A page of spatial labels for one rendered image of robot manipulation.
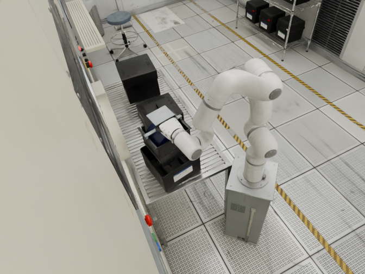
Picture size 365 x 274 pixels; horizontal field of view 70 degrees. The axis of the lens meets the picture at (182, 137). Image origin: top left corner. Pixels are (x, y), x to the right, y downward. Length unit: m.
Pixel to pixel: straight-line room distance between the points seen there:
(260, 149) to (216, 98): 0.41
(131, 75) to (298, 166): 1.77
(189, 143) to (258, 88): 0.40
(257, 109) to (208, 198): 1.43
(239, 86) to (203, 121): 0.21
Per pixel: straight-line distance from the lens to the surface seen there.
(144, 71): 2.16
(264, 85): 1.05
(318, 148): 2.98
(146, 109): 2.03
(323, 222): 2.55
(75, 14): 3.98
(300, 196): 2.61
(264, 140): 1.35
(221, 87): 1.04
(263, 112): 1.22
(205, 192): 2.51
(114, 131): 1.55
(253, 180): 1.65
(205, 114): 1.11
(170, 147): 1.44
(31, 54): 0.23
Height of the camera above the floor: 2.19
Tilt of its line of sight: 48 degrees down
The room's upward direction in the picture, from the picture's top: 9 degrees counter-clockwise
